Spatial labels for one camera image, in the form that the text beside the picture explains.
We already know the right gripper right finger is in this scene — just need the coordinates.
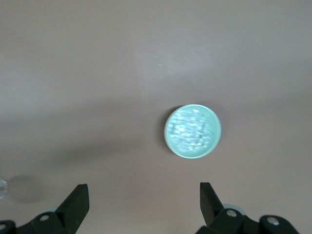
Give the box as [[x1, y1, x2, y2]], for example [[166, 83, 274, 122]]
[[196, 182, 299, 234]]

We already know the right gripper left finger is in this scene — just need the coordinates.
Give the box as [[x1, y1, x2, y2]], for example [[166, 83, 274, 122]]
[[0, 184, 90, 234]]

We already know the clear cut-crystal wine glass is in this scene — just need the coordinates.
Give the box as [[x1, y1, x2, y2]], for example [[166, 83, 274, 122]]
[[0, 177, 8, 201]]

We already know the green ceramic bowl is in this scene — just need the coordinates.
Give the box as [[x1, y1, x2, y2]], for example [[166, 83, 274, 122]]
[[163, 104, 222, 158]]

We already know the brown table cover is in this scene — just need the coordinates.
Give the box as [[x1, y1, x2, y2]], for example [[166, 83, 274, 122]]
[[0, 0, 312, 234]]

